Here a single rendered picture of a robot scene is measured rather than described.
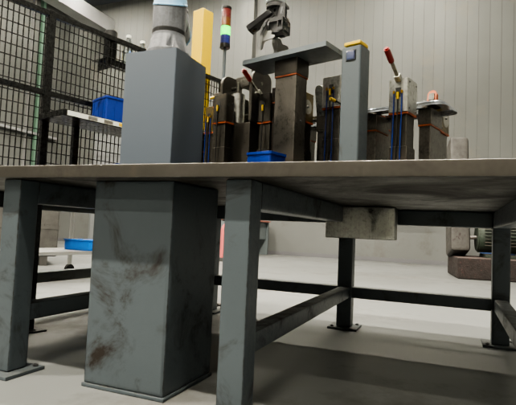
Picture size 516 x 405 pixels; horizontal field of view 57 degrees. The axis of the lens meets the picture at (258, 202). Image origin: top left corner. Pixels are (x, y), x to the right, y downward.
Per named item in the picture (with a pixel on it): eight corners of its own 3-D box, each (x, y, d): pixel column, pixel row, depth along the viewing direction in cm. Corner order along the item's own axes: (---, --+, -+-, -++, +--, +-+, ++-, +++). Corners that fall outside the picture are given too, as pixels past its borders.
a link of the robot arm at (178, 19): (149, 24, 161) (150, -15, 162) (154, 39, 174) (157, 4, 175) (184, 26, 161) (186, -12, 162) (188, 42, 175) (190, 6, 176)
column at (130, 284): (162, 402, 140) (174, 180, 144) (80, 386, 152) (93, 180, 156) (211, 375, 169) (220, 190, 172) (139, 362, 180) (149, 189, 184)
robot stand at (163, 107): (169, 169, 151) (176, 47, 154) (118, 169, 159) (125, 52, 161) (200, 177, 170) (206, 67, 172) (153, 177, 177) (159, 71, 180)
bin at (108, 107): (157, 131, 257) (158, 107, 258) (104, 120, 236) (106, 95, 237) (141, 134, 269) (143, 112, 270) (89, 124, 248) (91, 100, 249)
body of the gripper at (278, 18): (281, 30, 177) (283, -2, 178) (261, 34, 181) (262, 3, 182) (290, 38, 184) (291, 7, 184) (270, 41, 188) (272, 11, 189)
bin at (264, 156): (286, 180, 167) (287, 154, 168) (269, 177, 159) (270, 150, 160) (261, 181, 174) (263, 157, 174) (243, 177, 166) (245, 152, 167)
